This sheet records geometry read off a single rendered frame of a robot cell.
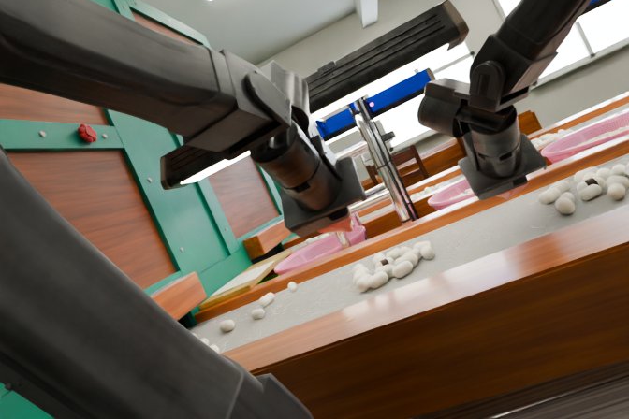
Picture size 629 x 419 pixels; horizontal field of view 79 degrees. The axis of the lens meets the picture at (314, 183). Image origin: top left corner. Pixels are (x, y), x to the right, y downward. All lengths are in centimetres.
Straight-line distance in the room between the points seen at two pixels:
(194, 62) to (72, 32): 9
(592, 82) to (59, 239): 641
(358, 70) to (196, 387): 57
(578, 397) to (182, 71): 41
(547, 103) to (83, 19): 608
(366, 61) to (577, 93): 576
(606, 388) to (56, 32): 46
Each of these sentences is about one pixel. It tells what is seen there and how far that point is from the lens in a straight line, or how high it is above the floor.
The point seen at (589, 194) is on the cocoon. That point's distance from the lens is 66.
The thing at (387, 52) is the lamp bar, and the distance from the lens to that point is 69.
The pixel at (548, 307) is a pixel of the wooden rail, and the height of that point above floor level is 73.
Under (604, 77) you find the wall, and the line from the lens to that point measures 654.
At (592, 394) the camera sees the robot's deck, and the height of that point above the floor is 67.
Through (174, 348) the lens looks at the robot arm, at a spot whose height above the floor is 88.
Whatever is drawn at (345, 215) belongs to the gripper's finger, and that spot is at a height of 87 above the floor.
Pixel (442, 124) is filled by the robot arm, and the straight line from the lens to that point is 55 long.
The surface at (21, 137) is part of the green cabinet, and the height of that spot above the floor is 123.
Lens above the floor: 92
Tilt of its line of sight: 1 degrees up
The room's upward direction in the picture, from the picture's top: 25 degrees counter-clockwise
